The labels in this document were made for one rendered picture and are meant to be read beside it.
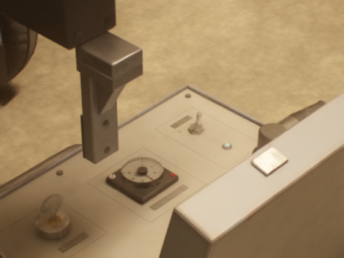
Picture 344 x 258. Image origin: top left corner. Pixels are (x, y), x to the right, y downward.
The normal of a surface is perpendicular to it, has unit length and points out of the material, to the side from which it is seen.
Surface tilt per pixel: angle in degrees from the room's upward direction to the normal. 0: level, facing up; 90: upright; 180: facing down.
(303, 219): 105
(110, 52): 0
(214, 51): 0
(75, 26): 90
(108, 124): 90
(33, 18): 90
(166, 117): 0
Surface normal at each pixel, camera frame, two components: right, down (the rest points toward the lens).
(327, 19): 0.00, -0.81
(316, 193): 0.70, 0.60
